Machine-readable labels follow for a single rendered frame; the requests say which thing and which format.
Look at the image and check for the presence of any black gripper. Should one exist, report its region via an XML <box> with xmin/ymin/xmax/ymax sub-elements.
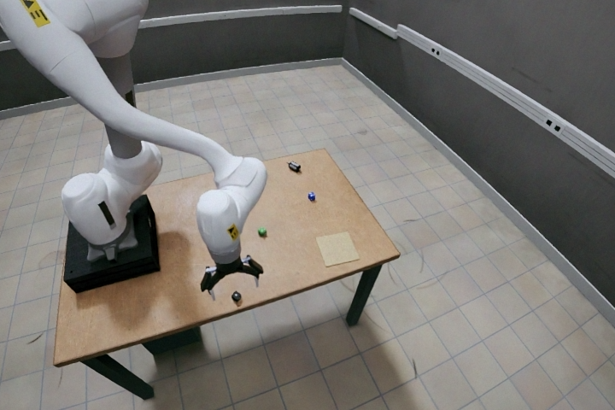
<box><xmin>200</xmin><ymin>255</ymin><xmax>264</xmax><ymax>301</ymax></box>

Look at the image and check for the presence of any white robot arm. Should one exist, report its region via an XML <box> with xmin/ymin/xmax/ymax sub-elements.
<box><xmin>0</xmin><ymin>0</ymin><xmax>267</xmax><ymax>264</ymax></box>

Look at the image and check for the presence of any beige square mat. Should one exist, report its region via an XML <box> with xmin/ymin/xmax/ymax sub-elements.
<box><xmin>315</xmin><ymin>231</ymin><xmax>360</xmax><ymax>267</ymax></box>

